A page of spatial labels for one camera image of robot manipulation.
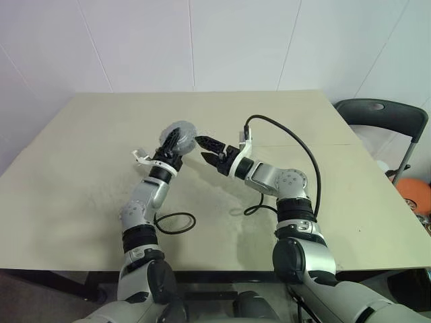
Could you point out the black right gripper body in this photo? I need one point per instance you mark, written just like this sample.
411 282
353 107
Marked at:
227 161

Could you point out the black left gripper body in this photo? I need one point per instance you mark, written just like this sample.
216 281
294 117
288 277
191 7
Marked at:
168 158

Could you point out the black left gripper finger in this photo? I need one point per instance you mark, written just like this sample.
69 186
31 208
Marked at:
173 140

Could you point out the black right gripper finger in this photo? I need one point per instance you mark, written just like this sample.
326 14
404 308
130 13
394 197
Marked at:
212 159
210 143

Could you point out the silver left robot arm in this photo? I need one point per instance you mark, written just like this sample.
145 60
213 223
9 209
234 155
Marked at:
148 198

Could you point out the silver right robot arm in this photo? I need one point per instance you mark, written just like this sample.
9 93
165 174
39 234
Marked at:
289 181

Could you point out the small round motor part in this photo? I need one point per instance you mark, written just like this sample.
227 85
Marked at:
411 204
427 223

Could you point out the dark folding chair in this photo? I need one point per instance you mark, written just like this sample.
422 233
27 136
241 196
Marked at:
380 111

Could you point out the orange round object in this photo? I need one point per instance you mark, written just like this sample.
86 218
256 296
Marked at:
412 190

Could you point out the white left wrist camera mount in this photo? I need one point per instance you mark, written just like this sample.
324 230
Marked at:
161 165

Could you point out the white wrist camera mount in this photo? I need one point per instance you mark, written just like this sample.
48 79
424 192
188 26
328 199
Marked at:
161 165
243 148

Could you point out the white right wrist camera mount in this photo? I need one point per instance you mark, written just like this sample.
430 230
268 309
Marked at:
243 148

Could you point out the black table frame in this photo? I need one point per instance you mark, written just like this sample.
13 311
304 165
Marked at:
94 286

